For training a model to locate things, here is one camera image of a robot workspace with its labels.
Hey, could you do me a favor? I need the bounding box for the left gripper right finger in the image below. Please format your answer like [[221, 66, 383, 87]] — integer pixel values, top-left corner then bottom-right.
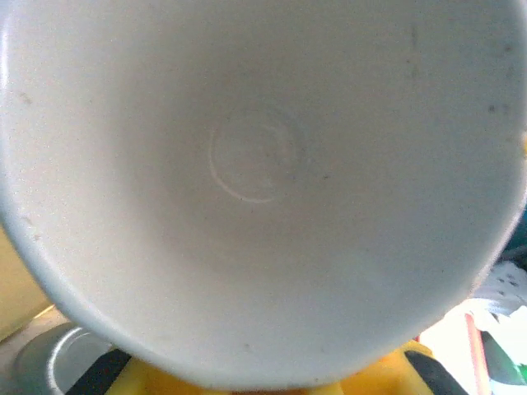
[[296, 341, 470, 395]]

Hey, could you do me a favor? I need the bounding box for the dark teal mug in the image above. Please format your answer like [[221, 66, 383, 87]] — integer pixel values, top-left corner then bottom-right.
[[0, 0, 527, 390]]

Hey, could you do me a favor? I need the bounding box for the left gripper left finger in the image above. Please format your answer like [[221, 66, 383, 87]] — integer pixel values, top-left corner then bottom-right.
[[61, 349, 285, 395]]

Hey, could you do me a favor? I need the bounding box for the grey metallic mug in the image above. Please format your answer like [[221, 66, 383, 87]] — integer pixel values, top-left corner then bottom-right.
[[12, 323, 120, 395]]

